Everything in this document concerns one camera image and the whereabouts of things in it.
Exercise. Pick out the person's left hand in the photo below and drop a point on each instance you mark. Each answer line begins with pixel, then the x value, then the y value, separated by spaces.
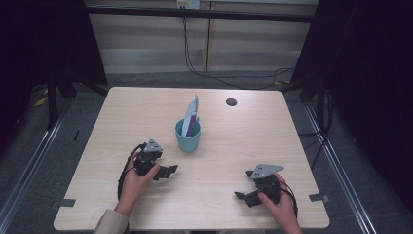
pixel 133 188

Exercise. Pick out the white wall socket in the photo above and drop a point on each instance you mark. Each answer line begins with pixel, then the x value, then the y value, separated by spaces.
pixel 188 4

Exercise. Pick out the metal floor rail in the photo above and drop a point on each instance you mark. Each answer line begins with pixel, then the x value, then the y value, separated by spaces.
pixel 32 162
pixel 341 175

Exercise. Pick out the white toothpaste tube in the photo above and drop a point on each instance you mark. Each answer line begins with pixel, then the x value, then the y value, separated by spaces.
pixel 191 113

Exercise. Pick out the black horizontal bar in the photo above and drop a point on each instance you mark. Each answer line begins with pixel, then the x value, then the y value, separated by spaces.
pixel 201 13

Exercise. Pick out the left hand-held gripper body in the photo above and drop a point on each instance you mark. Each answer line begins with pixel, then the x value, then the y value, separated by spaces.
pixel 152 147

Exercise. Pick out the dark curtain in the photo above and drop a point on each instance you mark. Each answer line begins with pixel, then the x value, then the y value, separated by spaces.
pixel 39 39
pixel 373 81

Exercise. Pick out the teal cup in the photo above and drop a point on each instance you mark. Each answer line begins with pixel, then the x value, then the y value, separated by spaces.
pixel 188 144

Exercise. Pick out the black metal stand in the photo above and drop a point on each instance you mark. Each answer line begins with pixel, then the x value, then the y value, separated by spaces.
pixel 52 104

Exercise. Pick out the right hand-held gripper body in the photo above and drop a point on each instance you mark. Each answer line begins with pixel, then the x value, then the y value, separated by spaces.
pixel 266 170

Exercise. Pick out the black round table grommet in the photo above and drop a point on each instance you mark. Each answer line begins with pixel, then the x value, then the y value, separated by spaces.
pixel 231 102

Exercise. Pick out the yellow floor scrap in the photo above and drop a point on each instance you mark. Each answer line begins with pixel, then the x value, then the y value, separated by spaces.
pixel 40 101

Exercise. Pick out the person's right hand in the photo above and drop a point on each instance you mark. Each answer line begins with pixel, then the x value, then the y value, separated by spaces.
pixel 285 211

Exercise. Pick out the black floor tape strip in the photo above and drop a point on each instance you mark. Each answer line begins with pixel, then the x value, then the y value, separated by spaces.
pixel 76 135

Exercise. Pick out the grey tape strip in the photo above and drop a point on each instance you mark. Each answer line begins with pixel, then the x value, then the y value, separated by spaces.
pixel 67 202
pixel 318 198

